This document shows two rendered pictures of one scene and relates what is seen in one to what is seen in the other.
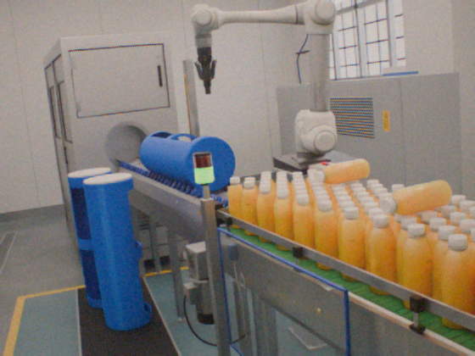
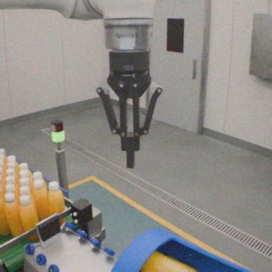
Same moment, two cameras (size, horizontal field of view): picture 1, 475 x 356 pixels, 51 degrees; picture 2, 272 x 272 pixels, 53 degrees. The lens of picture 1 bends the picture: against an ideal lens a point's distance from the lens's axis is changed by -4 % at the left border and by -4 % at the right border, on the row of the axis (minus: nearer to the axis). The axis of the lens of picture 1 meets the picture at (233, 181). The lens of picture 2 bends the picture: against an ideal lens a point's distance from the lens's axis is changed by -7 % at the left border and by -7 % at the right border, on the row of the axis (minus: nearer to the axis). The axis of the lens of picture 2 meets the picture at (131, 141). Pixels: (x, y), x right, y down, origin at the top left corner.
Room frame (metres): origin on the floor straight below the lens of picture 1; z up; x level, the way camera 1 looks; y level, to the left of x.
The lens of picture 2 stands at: (3.15, -0.15, 1.74)
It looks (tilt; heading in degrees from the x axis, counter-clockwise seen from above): 23 degrees down; 154
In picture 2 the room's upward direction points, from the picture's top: straight up
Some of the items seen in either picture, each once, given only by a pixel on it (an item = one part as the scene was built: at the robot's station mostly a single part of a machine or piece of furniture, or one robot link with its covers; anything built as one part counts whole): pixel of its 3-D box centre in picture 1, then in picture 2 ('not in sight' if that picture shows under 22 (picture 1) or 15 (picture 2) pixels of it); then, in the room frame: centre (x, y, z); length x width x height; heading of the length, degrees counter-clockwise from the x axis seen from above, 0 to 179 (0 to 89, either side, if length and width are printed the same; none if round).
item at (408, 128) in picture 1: (354, 162); not in sight; (4.52, -1.08, 0.72); 2.15 x 0.54 x 1.45; 17
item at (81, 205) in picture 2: (215, 214); (81, 213); (2.13, 0.09, 0.95); 0.10 x 0.07 x 0.10; 114
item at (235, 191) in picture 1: (237, 204); (57, 205); (2.09, -0.01, 0.99); 0.07 x 0.07 x 0.19
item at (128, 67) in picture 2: (204, 56); (129, 74); (2.65, 0.08, 1.64); 0.08 x 0.07 x 0.09; 59
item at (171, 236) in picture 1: (176, 276); not in sight; (3.18, 0.42, 0.31); 0.06 x 0.06 x 0.63; 24
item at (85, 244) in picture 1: (99, 238); not in sight; (3.26, 0.91, 0.59); 0.28 x 0.28 x 0.88
